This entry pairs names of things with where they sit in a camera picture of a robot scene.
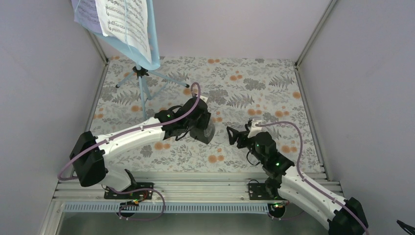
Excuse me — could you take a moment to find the clear metronome cover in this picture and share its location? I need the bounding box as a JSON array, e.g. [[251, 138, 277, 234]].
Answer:
[[203, 119, 215, 144]]

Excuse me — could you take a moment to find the black metronome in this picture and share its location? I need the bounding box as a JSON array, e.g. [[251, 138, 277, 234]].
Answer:
[[190, 128, 204, 143]]

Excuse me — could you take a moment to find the light blue music stand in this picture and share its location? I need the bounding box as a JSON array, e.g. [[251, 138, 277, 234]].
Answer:
[[71, 0, 190, 107]]

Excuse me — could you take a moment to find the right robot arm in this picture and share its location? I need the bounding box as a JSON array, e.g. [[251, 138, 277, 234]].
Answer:
[[227, 127, 369, 235]]

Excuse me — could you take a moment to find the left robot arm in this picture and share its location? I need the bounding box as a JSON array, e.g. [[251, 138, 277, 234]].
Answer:
[[70, 96, 215, 198]]

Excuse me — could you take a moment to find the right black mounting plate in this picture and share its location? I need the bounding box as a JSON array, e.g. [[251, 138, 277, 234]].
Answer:
[[247, 180, 275, 201]]

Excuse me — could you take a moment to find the black mounting plate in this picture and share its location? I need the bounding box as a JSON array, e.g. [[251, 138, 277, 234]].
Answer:
[[104, 182, 154, 201], [247, 180, 275, 201]]

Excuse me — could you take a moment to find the floral patterned mat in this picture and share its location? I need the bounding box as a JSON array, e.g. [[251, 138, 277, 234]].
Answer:
[[91, 56, 323, 173]]

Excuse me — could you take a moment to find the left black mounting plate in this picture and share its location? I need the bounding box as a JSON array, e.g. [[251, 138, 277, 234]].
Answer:
[[104, 182, 154, 201]]

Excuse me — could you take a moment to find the white sheet music page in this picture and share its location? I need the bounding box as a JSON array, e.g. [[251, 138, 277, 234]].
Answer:
[[95, 0, 152, 64]]

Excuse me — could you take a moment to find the black object at corner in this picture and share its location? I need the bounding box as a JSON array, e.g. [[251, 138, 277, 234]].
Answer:
[[396, 220, 415, 235]]

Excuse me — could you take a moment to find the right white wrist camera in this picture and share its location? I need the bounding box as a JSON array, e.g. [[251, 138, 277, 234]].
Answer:
[[247, 119, 262, 138]]

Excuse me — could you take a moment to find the aluminium rail base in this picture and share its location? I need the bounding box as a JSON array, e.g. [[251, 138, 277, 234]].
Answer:
[[41, 172, 343, 235]]

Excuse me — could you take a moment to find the light blue cable duct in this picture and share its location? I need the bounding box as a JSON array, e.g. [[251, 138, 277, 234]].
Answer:
[[63, 202, 269, 214]]

